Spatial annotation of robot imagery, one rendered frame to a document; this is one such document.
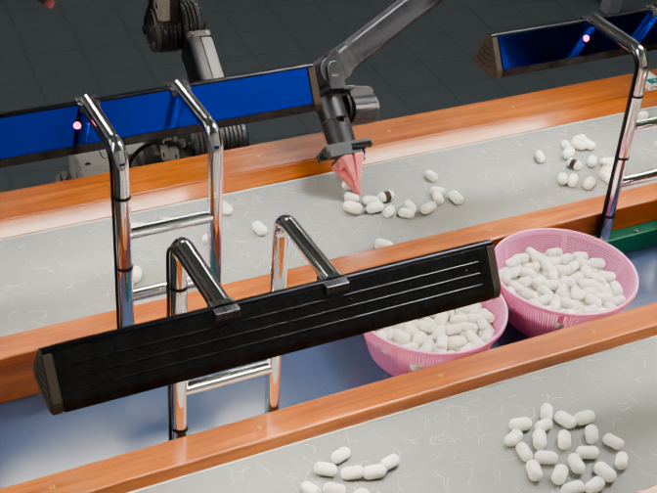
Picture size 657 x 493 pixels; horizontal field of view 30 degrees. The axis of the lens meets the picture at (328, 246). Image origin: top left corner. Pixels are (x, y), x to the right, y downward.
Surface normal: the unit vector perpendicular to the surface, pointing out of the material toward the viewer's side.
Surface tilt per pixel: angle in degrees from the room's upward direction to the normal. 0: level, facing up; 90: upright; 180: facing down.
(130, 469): 0
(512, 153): 0
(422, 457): 0
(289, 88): 58
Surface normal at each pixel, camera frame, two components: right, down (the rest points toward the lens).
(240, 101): 0.40, 0.02
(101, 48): 0.06, -0.82
